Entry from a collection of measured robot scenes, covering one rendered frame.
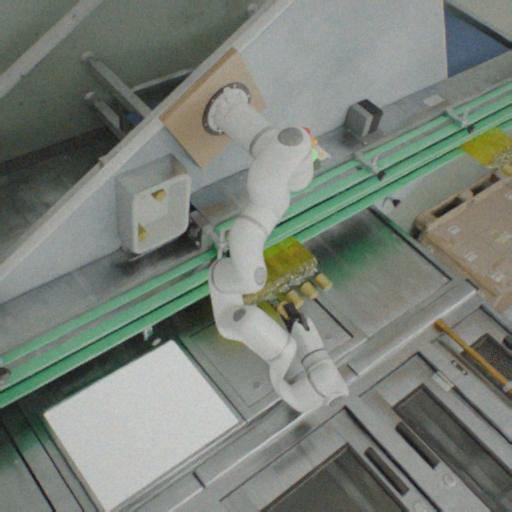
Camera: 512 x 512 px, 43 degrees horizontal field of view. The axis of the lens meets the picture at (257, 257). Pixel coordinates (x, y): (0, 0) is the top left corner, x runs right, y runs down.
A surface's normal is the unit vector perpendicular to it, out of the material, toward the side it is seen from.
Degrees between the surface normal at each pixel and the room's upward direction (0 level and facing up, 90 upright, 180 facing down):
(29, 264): 0
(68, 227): 0
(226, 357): 90
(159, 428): 90
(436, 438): 90
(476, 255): 82
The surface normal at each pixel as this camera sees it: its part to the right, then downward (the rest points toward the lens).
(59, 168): 0.13, -0.65
